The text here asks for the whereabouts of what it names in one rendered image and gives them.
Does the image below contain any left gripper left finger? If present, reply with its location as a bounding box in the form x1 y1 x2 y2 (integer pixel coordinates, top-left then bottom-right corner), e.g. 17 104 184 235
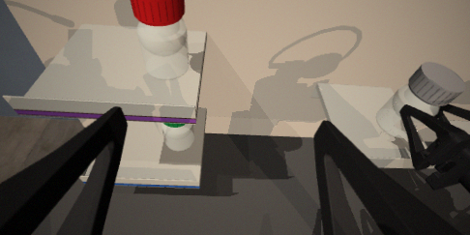
0 106 128 235

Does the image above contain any white bottle with red cap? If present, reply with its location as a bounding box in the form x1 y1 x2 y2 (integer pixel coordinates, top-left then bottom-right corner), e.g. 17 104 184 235
131 0 190 80

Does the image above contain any white bottle with grey cap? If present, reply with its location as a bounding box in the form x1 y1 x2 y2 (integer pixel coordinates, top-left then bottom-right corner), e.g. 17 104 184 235
376 62 466 138

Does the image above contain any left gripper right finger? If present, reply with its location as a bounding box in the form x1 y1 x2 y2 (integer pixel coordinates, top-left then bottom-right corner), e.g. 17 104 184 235
313 120 462 235

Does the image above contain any large beige wall panel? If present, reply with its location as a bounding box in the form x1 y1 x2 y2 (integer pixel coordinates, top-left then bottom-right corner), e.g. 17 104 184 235
4 0 470 137

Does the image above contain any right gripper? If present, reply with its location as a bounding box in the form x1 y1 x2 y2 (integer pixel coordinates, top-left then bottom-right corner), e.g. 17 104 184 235
399 104 470 193

